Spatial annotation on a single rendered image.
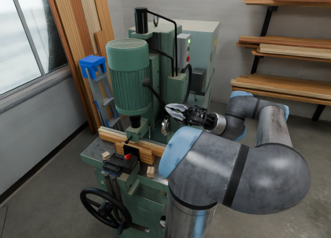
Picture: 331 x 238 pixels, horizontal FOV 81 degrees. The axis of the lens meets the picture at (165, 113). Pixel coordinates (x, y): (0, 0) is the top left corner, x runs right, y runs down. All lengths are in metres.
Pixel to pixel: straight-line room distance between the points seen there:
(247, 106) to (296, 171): 0.53
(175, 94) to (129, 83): 0.31
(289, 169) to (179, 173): 0.18
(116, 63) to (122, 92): 0.13
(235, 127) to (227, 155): 0.54
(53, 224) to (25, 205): 0.38
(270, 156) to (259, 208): 0.08
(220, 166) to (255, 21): 2.76
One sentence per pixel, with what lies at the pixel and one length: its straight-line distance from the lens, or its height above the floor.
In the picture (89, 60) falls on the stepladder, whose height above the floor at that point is 1.16.
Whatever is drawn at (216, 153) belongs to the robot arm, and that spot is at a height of 1.47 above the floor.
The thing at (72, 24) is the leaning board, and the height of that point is 1.35.
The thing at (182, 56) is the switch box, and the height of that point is 1.39.
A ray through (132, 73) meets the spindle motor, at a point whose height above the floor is 1.41.
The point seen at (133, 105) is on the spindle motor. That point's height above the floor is 1.25.
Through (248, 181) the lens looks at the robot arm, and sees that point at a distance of 0.34.
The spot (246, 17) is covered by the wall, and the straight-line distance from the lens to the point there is 3.01.
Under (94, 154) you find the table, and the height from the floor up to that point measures 0.90.
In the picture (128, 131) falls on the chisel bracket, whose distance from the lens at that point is 1.04.
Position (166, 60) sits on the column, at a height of 1.39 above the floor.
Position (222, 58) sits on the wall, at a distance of 3.14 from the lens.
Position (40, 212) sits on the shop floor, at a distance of 2.26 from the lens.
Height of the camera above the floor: 1.72
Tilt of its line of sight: 34 degrees down
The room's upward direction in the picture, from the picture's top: straight up
